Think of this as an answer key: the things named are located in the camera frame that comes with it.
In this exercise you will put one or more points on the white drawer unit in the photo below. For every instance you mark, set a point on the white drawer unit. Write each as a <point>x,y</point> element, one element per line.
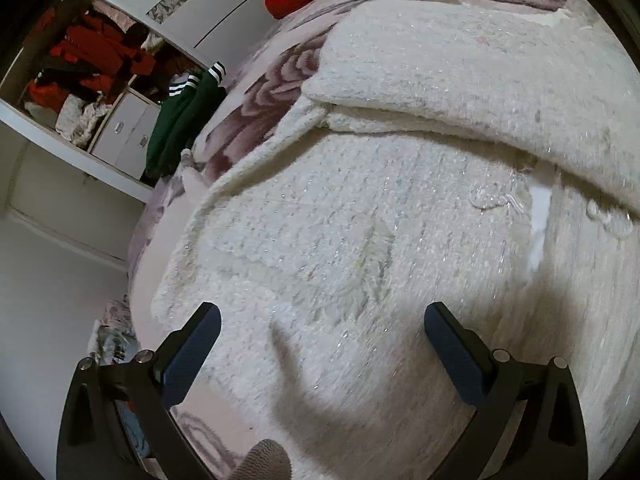
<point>127,132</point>

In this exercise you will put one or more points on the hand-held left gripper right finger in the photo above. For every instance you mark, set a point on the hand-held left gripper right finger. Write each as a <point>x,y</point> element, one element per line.
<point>457,360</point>

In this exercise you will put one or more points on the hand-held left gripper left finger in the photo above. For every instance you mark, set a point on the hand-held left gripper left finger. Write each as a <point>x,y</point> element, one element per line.
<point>192,355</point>

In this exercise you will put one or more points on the white wardrobe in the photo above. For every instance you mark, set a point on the white wardrobe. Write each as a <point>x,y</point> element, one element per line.
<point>225,25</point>

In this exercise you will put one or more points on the floral printed blanket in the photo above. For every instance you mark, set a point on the floral printed blanket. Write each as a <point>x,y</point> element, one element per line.
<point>260,90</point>

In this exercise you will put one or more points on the grey knitted object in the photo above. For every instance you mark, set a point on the grey knitted object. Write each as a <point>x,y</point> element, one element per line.
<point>262,460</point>

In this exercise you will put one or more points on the pile of red clothes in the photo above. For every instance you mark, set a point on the pile of red clothes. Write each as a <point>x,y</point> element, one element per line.
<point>95,55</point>

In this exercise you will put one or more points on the pile of white clothes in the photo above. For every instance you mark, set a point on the pile of white clothes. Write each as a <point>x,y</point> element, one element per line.
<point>80,117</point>

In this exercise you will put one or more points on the green jacket with white stripes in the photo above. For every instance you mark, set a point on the green jacket with white stripes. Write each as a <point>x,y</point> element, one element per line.
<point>175,120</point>

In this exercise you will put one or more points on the white fuzzy knit coat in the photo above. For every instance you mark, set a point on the white fuzzy knit coat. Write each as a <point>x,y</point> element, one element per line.
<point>350,210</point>

